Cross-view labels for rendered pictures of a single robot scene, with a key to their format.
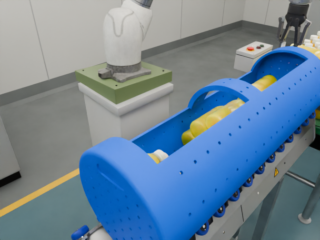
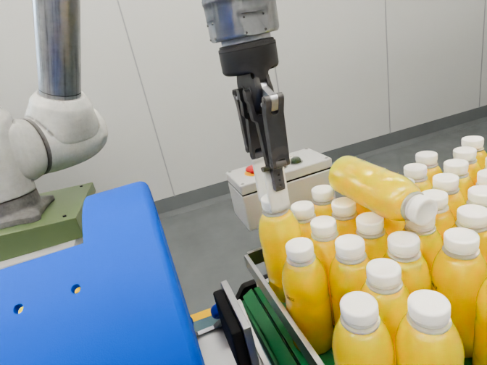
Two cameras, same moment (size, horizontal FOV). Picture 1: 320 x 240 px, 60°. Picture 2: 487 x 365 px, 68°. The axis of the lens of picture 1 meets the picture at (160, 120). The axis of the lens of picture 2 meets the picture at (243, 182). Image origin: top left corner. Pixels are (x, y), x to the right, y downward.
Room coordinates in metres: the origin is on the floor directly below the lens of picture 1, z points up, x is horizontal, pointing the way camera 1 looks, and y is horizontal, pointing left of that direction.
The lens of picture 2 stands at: (0.76, -0.78, 1.36)
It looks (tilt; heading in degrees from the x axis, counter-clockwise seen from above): 22 degrees down; 31
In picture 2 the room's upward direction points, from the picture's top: 12 degrees counter-clockwise
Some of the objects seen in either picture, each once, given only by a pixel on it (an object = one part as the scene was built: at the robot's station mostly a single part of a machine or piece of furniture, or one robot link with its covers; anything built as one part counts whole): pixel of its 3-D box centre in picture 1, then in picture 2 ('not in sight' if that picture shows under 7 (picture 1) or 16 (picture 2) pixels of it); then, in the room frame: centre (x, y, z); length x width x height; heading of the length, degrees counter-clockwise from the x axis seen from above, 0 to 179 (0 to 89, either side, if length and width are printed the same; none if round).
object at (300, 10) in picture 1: (296, 14); (251, 77); (1.20, -0.56, 1.31); 0.08 x 0.07 x 0.09; 46
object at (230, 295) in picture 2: not in sight; (238, 340); (1.04, -0.55, 0.99); 0.10 x 0.02 x 0.12; 46
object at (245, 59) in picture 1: (253, 56); (280, 186); (1.39, -0.49, 1.05); 0.20 x 0.10 x 0.10; 136
